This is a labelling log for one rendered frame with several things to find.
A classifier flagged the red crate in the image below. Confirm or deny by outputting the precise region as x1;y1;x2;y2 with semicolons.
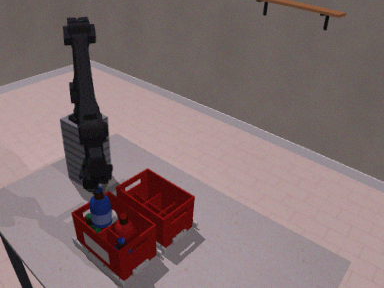
119;172;195;248
74;196;156;281

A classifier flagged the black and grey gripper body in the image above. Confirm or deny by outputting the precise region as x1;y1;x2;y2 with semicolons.
79;164;113;184

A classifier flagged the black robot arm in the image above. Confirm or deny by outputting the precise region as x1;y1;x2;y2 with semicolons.
63;17;109;192

